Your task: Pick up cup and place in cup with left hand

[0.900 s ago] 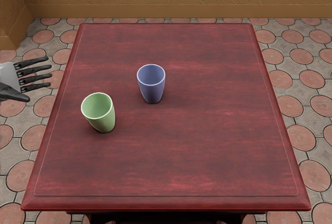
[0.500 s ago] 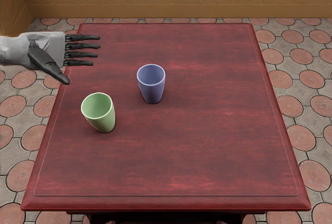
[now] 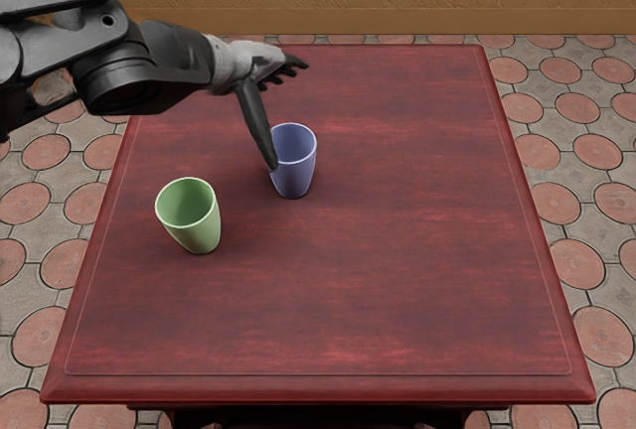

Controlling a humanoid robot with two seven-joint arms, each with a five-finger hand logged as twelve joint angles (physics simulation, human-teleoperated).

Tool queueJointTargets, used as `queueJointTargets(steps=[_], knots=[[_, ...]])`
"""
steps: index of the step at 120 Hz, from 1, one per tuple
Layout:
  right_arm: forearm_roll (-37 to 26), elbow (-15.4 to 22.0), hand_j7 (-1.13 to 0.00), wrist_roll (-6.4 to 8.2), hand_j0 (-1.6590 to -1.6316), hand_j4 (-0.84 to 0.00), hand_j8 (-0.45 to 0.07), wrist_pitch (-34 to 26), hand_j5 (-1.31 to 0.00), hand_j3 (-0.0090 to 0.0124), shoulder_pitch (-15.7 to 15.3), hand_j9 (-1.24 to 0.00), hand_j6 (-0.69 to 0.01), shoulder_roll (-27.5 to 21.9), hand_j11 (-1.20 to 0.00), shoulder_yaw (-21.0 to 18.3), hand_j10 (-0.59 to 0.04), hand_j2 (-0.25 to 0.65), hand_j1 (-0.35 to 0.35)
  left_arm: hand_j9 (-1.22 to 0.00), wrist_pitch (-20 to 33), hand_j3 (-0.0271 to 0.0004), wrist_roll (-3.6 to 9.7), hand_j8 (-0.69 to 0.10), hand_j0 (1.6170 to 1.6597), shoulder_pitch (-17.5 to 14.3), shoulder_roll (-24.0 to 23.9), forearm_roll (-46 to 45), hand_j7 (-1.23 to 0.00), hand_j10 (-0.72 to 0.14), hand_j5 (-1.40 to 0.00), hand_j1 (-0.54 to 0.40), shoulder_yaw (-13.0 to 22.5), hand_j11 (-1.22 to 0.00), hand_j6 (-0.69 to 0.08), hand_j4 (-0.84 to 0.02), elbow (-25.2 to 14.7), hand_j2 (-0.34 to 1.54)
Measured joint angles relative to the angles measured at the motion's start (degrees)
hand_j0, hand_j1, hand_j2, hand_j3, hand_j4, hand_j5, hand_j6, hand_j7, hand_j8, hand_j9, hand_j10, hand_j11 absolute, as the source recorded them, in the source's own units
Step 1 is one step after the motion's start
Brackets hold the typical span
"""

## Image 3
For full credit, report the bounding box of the green cup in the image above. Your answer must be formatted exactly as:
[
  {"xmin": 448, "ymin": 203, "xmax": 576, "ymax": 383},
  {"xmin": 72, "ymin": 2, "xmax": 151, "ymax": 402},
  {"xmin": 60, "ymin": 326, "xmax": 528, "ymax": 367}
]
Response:
[{"xmin": 154, "ymin": 177, "xmax": 222, "ymax": 256}]

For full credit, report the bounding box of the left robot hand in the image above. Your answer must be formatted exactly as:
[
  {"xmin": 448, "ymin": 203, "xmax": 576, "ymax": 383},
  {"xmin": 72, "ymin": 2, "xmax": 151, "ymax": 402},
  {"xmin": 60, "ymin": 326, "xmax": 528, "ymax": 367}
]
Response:
[{"xmin": 204, "ymin": 34, "xmax": 310, "ymax": 172}]

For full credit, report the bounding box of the blue cup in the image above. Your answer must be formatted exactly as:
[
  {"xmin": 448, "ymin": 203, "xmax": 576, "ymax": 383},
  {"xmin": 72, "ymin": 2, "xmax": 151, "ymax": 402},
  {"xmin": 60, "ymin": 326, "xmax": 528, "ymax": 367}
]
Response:
[{"xmin": 267, "ymin": 122, "xmax": 318, "ymax": 200}]

